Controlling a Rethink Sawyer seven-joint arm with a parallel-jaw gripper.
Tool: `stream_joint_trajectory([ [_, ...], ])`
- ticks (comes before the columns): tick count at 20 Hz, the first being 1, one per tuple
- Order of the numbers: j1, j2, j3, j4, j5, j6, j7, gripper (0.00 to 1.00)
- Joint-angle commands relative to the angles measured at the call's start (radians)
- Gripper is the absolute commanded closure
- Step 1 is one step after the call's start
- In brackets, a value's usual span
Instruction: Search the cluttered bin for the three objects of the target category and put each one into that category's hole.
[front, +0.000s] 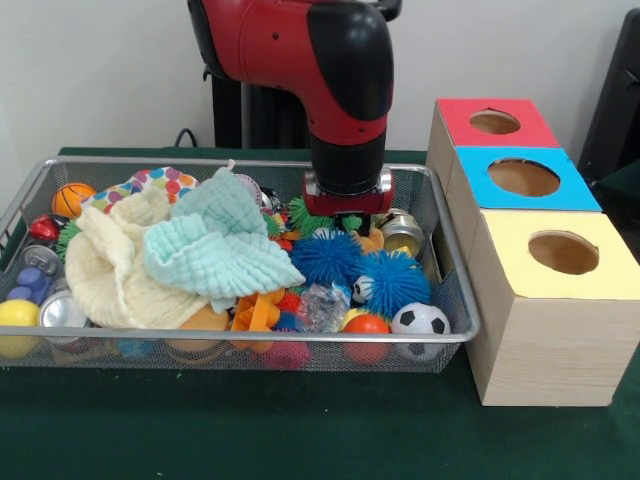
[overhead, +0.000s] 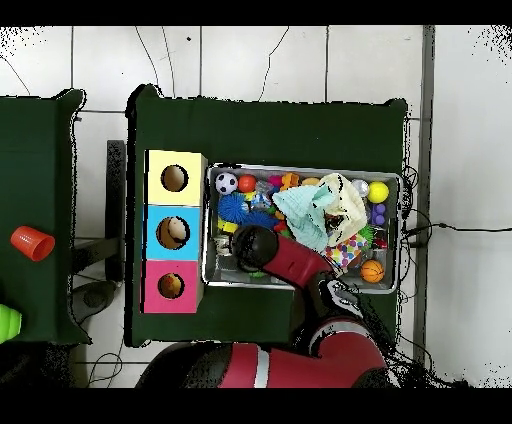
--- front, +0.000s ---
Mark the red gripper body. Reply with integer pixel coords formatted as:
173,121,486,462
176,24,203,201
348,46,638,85
302,168,395,217

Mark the small brown plush toy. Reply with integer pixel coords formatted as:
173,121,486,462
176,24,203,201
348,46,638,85
357,230,386,254

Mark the large green spiky ball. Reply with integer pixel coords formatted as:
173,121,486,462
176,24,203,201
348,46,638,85
287,197,366,234

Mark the light blue muslin cloth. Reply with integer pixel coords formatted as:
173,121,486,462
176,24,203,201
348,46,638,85
142,167,307,314

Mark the wooden box with three holes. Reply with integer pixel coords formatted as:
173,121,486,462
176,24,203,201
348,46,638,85
425,97,640,407

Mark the shallow mesh bin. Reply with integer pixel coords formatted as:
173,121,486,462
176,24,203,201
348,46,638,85
0,155,481,374

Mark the crushed metal can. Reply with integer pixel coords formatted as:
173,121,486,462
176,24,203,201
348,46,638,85
379,208,425,259

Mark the blue spiky ball with eyes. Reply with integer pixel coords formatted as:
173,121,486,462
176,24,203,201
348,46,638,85
352,249,432,317

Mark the red ball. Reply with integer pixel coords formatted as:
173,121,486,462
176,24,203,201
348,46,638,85
342,314,391,335

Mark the small soccer ball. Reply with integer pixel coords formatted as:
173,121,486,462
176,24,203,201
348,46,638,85
390,302,452,335

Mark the polka dot cloth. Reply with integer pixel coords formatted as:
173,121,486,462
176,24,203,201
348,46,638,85
79,167,199,214

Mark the dark green tablecloth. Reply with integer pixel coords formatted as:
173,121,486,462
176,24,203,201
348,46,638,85
589,162,640,241
0,145,640,480

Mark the cream muslin cloth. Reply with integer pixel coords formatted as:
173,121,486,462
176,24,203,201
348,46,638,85
64,187,211,330

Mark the small orange basketball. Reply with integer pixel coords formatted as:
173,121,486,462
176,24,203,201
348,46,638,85
51,182,96,220

